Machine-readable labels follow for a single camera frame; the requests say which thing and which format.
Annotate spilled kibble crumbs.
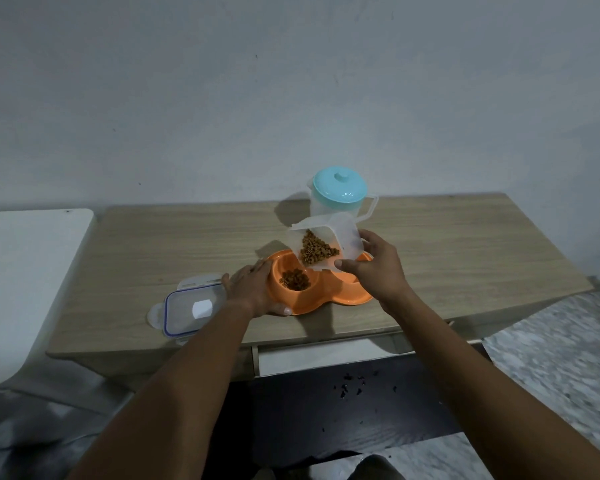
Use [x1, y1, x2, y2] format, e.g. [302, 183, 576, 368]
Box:
[336, 371, 400, 399]

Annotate black stool seat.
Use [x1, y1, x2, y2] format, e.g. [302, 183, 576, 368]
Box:
[204, 344, 492, 471]

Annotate person's right hand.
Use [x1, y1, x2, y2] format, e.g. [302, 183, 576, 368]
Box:
[333, 229, 416, 310]

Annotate brown kibble in bowl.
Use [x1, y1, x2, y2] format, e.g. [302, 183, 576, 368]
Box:
[279, 268, 312, 292]

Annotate clear plastic pitcher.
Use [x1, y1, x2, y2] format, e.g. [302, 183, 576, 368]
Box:
[307, 178, 380, 231]

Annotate white side table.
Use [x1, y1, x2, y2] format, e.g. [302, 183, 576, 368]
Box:
[0, 208, 97, 391]

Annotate white desk drawer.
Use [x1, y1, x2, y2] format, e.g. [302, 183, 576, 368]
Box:
[252, 332, 415, 378]

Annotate teal pitcher lid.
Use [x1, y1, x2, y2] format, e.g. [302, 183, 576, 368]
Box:
[312, 166, 369, 204]

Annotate person's dark trouser leg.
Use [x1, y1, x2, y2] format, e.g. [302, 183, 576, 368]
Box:
[346, 454, 407, 480]

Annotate clear container lid blue seal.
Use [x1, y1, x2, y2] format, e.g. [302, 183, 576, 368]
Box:
[147, 273, 227, 344]

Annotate orange double pet bowl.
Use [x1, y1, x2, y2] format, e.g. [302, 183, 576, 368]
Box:
[266, 249, 375, 316]

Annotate person's right forearm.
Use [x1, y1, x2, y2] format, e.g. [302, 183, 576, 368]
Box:
[378, 289, 600, 480]

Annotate person's left hand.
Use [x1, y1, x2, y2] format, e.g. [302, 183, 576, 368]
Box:
[222, 259, 294, 318]

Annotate light wooden desk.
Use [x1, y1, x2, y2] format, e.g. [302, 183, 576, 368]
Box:
[46, 193, 595, 391]

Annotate brown kibble in container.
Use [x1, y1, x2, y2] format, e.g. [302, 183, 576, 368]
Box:
[299, 229, 341, 267]

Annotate clear plastic food container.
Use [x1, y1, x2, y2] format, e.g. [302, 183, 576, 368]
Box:
[288, 212, 365, 273]

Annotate person's left forearm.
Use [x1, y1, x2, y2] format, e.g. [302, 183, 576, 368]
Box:
[67, 299, 262, 480]

